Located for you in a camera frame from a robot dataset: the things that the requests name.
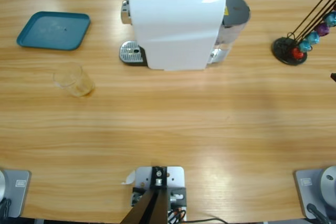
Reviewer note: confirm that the black capsule holder with rods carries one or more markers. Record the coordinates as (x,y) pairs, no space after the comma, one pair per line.
(282,48)

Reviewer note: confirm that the white mount block, dark post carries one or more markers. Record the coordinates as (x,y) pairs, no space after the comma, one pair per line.
(174,176)

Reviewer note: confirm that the purple coffee capsule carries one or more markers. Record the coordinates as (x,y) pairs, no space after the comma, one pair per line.
(322,29)

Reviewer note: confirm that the teal plastic tray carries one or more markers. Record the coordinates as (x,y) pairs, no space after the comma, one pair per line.
(52,32)

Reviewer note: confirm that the clear glass cup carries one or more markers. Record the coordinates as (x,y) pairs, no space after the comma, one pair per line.
(78,85)

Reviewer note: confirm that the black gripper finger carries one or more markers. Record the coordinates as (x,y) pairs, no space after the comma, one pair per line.
(334,77)

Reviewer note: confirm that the white paper tag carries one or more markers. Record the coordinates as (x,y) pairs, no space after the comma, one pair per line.
(129,178)

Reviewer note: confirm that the teal coffee capsule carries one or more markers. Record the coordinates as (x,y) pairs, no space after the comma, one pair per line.
(304,46)
(331,19)
(313,38)

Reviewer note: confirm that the white capsule coffee machine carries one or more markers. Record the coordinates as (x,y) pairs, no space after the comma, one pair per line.
(173,30)

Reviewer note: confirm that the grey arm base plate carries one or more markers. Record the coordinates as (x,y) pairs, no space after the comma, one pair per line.
(307,190)
(18,190)

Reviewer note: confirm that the red coffee capsule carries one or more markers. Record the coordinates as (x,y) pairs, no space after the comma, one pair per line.
(298,54)

